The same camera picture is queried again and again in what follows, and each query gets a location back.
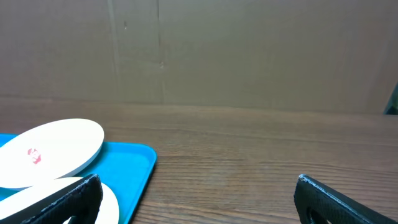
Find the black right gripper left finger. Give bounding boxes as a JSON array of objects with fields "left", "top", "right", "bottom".
[{"left": 1, "top": 174, "right": 103, "bottom": 224}]

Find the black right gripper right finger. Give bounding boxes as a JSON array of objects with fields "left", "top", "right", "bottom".
[{"left": 294, "top": 174, "right": 397, "bottom": 224}]

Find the white plate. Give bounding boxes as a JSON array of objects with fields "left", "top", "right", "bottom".
[{"left": 1, "top": 118, "right": 104, "bottom": 190}]

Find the blue plastic tray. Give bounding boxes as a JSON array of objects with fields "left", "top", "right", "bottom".
[{"left": 1, "top": 134, "right": 157, "bottom": 223}]

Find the yellow-green plate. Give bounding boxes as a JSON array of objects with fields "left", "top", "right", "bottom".
[{"left": 1, "top": 177, "right": 119, "bottom": 224}]

